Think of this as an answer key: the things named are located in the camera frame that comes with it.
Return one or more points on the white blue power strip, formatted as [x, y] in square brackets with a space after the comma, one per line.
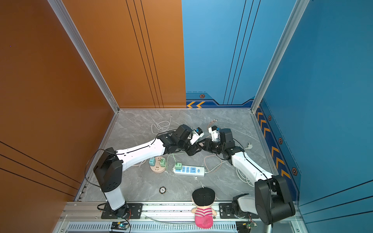
[190, 171]

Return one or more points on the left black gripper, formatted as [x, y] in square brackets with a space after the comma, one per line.
[194, 150]

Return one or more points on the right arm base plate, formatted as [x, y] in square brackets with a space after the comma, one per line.
[225, 210]

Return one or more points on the light green charger adapter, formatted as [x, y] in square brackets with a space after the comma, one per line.
[162, 162]

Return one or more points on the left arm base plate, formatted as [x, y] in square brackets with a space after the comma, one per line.
[135, 210]

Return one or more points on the plush doll black hat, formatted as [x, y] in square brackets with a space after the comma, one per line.
[203, 198]

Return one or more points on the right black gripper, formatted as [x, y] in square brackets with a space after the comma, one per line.
[207, 145]

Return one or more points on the teal charger adapter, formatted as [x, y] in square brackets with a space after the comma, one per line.
[152, 162]

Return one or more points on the small round black dial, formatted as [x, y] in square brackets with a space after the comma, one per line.
[162, 190]

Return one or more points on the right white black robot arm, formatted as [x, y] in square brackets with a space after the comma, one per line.
[272, 201]

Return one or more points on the green charger adapter front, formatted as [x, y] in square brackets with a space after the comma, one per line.
[178, 166]

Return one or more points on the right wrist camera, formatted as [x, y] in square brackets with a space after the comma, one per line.
[215, 133]

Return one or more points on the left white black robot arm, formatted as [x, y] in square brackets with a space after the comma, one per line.
[108, 170]

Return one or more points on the left green circuit board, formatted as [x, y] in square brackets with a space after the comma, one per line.
[120, 227]

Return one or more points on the right circuit board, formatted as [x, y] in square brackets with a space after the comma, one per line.
[245, 226]

